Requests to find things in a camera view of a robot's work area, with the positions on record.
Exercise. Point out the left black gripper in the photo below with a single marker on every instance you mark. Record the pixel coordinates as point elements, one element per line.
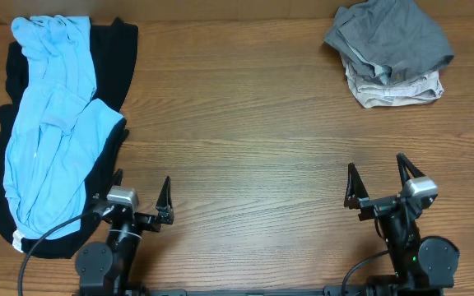
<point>164,211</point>

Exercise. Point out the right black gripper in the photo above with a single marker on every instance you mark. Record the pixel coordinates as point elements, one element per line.
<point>355,196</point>

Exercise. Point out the light blue t-shirt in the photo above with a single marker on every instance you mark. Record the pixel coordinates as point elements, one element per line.
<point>59,131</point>

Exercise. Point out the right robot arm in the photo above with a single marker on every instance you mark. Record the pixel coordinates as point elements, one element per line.
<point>422,266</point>

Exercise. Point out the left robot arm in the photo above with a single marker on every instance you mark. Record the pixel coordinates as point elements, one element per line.
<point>104,267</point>

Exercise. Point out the folded beige garment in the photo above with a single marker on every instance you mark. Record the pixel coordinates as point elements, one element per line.
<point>422,89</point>

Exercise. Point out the folded grey garment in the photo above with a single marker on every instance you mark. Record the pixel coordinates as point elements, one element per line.
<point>389,41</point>

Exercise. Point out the black t-shirt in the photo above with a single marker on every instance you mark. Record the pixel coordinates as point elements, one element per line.
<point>114,54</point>

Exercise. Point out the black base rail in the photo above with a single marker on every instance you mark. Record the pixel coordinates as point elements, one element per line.
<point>329,290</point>

